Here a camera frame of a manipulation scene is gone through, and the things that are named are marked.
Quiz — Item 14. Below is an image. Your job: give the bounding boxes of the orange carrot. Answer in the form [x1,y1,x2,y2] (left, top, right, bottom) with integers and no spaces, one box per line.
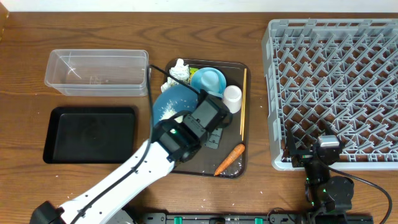
[214,144,246,176]

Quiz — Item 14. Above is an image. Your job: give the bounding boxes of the white cup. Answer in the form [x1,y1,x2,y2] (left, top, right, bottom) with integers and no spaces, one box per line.
[222,85,242,114]

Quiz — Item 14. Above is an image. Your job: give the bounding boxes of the light blue bowl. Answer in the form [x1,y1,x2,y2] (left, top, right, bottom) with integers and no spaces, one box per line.
[190,67,226,98]

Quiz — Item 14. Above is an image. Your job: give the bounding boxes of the dark blue plate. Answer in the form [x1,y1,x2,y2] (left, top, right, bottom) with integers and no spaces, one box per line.
[153,85,198,124]

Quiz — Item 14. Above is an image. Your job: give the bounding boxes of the light blue cup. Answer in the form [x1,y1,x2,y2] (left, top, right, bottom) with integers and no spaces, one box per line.
[200,70,220,93]

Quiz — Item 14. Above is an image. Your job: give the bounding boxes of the white rice pile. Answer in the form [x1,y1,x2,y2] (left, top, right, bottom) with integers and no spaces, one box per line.
[157,100,187,121]

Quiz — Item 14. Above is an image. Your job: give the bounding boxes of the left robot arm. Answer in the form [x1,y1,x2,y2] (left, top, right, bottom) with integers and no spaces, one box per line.
[30,91,233,224]

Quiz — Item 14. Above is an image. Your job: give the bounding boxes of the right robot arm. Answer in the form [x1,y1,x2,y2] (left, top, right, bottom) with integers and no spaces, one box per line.
[285,128,354,223]

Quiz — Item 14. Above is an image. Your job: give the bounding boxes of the grey dishwasher rack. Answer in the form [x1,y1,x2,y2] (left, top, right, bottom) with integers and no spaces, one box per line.
[262,19,397,171]

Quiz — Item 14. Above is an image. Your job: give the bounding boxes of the dark brown serving tray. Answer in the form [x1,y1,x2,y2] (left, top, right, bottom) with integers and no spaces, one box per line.
[172,58,251,177]

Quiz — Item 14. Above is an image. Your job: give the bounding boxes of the crumpled white wrapper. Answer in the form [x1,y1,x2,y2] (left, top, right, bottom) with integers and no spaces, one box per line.
[160,58,199,94]

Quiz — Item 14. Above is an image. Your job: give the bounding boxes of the black plastic tray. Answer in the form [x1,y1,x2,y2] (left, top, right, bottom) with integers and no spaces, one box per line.
[43,107,136,164]

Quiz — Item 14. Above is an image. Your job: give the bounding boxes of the clear plastic bin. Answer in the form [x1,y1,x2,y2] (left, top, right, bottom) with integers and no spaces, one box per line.
[44,49,149,96]

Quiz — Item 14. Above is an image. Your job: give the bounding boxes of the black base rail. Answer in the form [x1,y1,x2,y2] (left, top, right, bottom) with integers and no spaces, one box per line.
[134,210,374,224]

